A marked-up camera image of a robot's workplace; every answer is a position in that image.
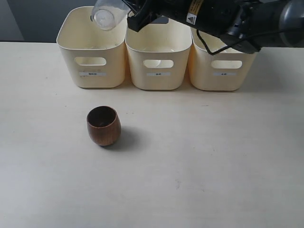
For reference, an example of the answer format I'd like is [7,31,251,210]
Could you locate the left cream plastic bin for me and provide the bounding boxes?
[56,6,127,88]

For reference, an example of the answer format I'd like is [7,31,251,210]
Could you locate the middle cream plastic bin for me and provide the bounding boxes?
[125,19,192,90]

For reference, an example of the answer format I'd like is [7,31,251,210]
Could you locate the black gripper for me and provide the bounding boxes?
[123,0,240,36]

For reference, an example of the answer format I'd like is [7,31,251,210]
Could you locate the right cream plastic bin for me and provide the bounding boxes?
[188,28,256,91]

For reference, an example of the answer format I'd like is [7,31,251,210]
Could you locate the cream plastic bin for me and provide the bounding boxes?
[188,28,256,91]
[56,6,127,88]
[125,19,192,90]

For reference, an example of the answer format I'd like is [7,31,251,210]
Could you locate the brown wooden cup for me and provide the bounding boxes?
[86,105,122,147]

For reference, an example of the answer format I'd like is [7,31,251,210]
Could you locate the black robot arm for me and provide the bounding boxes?
[124,0,304,56]

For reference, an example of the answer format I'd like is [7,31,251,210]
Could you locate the clear plastic bottle white cap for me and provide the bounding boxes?
[90,0,130,31]

